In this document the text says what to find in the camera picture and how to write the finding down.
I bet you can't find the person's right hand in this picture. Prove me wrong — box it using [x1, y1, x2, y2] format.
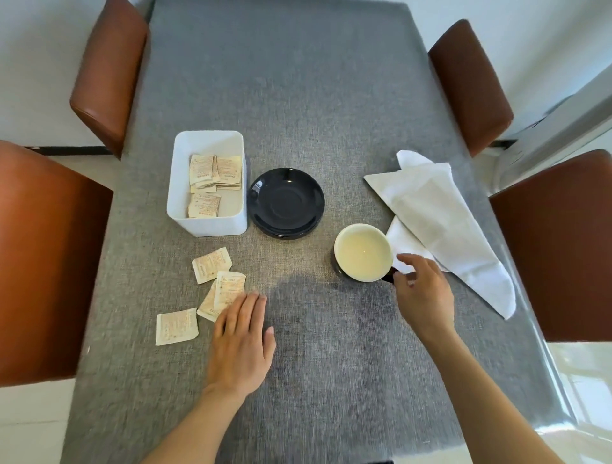
[393, 253, 457, 342]

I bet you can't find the person's left hand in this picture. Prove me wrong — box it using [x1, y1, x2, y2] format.
[203, 293, 277, 397]

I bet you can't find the black cup with white inside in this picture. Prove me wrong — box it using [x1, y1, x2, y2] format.
[331, 223, 398, 286]

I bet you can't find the person's right forearm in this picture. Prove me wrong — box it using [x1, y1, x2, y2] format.
[421, 319, 551, 464]

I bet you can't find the person's left forearm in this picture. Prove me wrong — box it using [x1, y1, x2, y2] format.
[139, 385, 250, 464]

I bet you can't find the beige sugar packet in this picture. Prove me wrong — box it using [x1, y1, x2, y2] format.
[156, 308, 199, 347]
[197, 282, 230, 322]
[192, 247, 233, 286]
[213, 271, 246, 310]

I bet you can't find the pale milky drink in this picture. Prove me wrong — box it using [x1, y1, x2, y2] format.
[337, 227, 392, 278]

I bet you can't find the white cloth napkin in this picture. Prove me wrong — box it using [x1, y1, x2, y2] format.
[363, 150, 516, 320]

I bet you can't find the pile of beige sachets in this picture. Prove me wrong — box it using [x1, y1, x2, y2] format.
[187, 154, 243, 220]

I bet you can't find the black saucer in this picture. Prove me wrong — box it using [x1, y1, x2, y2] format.
[248, 168, 326, 240]

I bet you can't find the brown leather chair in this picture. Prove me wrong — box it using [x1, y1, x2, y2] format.
[0, 140, 114, 388]
[428, 19, 514, 157]
[70, 0, 150, 160]
[489, 149, 612, 343]

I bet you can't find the white plastic box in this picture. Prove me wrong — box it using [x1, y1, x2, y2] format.
[166, 130, 248, 237]

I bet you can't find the grey tablecloth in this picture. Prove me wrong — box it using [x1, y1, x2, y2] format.
[60, 0, 581, 464]

